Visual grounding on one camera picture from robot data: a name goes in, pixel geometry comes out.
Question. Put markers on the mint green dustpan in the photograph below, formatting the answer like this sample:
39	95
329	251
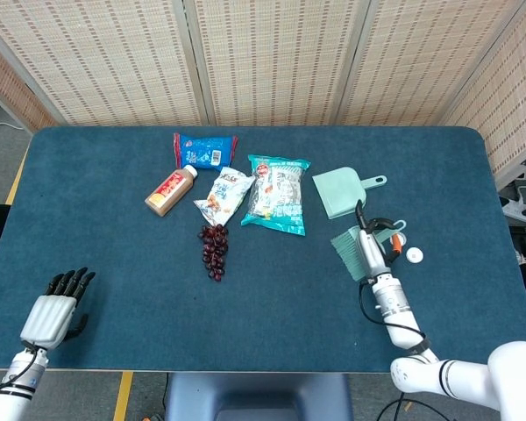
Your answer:
339	193

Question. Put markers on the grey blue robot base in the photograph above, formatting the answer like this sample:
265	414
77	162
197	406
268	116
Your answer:
258	397

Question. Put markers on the bamboo folding screen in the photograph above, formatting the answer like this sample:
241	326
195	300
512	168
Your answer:
272	61

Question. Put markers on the blue felt table mat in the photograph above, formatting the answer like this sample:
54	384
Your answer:
158	316

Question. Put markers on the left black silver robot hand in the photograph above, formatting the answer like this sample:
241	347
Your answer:
48	320

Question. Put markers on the brown drink bottle red label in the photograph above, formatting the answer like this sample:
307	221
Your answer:
168	193

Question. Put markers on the white snack bag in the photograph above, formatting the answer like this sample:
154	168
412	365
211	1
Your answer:
223	197

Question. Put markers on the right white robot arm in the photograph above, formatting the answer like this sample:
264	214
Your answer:
394	302

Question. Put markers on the teal clear snack bag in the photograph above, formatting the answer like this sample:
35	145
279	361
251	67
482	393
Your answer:
276	197

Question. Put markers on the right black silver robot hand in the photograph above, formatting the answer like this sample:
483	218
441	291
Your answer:
370	254

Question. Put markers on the dark red grape bunch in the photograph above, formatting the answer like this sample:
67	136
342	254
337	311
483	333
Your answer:
214	250

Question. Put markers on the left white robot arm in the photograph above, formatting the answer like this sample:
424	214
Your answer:
9	390

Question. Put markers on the white power strip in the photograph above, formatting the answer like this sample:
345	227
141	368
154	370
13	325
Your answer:
519	210

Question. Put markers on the blue snack packet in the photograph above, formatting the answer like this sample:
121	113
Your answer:
204	151

